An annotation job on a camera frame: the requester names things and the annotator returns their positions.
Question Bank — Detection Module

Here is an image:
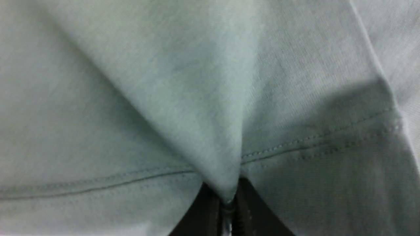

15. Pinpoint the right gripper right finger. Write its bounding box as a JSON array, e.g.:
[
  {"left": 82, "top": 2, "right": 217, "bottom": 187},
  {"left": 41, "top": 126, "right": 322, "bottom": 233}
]
[{"left": 232, "top": 177, "right": 294, "bottom": 236}]

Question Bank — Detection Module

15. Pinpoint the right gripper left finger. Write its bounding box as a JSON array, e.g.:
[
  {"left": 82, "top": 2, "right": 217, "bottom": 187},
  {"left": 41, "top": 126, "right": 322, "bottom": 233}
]
[{"left": 169, "top": 183, "right": 221, "bottom": 236}]

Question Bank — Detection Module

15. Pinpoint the green long-sleeved shirt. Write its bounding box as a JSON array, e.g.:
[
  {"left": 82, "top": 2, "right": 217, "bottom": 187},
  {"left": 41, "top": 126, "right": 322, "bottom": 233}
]
[{"left": 1, "top": 0, "right": 419, "bottom": 236}]

